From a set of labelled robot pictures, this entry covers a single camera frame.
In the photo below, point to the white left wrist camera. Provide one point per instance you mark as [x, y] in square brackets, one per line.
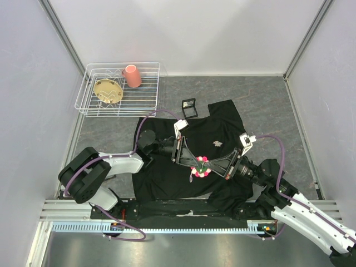
[179, 127]

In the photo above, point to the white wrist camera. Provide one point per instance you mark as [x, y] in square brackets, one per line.
[179, 127]
[247, 142]

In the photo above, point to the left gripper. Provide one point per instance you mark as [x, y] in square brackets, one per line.
[180, 144]

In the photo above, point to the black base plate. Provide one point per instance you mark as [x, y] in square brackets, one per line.
[133, 210]

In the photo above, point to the pink cup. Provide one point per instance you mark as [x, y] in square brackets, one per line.
[132, 76]

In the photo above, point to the yellow plate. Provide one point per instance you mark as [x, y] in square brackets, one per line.
[108, 91]

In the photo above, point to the black open jewelry box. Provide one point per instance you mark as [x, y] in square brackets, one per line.
[188, 108]

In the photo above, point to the grey cable duct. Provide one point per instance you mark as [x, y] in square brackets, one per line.
[108, 227]

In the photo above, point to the pink white flower brooch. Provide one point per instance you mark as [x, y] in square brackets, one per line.
[201, 171]

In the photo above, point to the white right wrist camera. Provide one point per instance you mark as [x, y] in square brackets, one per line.
[247, 142]

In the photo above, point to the white leaf brooch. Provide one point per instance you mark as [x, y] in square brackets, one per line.
[217, 143]

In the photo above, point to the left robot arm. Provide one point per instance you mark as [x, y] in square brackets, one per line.
[84, 176]

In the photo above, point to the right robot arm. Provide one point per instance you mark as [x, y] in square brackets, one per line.
[283, 202]

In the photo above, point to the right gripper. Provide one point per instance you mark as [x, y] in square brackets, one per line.
[223, 166]

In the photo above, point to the white wire dish rack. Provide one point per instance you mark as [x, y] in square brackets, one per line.
[136, 102]

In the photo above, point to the black t-shirt garment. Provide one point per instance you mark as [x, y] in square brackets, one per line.
[165, 180]

